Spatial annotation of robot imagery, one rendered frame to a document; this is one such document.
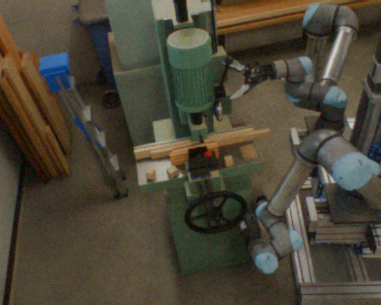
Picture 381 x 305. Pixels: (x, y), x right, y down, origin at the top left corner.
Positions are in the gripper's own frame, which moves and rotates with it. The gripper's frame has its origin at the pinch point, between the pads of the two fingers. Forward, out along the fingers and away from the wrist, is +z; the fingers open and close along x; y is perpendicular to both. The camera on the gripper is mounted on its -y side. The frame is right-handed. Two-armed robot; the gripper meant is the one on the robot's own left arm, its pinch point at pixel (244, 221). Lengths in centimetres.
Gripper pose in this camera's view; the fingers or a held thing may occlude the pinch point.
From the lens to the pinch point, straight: 174.7
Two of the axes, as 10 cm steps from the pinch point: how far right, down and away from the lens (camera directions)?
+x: 9.8, -1.9, 0.5
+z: -0.9, -2.2, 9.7
